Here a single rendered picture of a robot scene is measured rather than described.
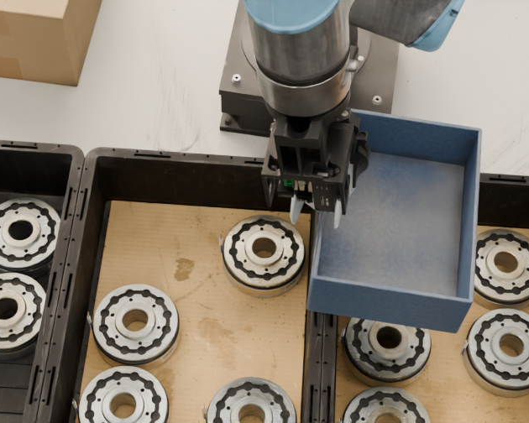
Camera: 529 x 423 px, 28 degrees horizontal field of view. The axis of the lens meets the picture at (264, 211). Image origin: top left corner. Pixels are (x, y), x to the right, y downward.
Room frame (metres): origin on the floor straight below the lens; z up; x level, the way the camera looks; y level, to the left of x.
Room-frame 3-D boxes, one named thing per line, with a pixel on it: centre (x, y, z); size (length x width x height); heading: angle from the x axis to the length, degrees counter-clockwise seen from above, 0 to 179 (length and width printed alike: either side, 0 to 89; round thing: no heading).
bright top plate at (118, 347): (0.52, 0.15, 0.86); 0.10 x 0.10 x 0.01
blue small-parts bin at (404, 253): (0.54, -0.13, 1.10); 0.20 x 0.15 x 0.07; 174
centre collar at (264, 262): (0.63, 0.00, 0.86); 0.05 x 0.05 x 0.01
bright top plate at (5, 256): (0.64, 0.30, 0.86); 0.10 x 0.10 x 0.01
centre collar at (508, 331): (0.51, -0.30, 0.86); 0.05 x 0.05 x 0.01
